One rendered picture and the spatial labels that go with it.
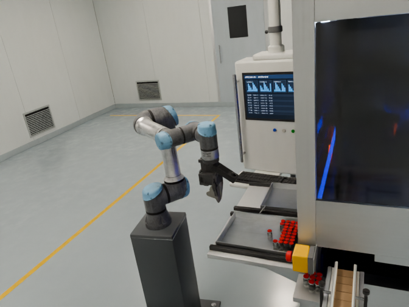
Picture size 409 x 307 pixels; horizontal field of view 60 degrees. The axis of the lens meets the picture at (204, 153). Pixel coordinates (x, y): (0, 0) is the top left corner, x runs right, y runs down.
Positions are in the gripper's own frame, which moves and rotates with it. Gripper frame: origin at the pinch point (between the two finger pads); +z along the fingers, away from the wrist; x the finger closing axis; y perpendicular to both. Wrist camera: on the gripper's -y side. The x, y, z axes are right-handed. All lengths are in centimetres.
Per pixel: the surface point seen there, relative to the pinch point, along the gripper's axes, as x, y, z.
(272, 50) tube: -93, -4, -51
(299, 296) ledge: 24.9, -37.6, 21.6
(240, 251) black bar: 8.1, -10.0, 19.8
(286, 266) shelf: 10.3, -30.2, 21.6
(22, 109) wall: -296, 484, 41
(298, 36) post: 12, -37, -67
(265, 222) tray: -18.6, -14.2, 21.3
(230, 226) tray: -11.3, 1.3, 21.3
